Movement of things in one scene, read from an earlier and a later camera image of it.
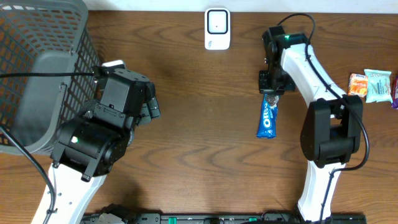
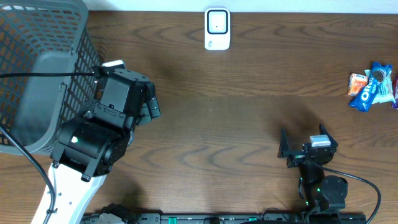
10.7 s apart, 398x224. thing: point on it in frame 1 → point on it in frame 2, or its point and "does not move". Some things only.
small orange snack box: [358, 84] does not move
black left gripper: [148, 101] does not move
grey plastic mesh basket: [44, 37] does not move
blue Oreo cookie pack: [267, 127] → [363, 101]
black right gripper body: [276, 81] → [296, 158]
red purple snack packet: [395, 102] does not move
